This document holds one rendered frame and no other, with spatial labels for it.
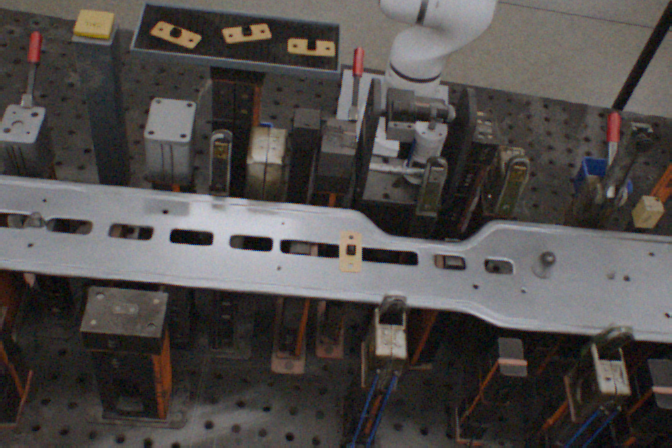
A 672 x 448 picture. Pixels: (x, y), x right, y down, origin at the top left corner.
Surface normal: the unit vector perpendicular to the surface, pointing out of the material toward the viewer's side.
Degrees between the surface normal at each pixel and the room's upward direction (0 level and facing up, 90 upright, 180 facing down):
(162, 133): 0
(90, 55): 90
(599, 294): 0
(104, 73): 90
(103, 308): 0
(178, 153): 90
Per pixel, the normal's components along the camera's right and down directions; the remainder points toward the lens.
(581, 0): 0.13, -0.62
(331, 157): -0.03, 0.78
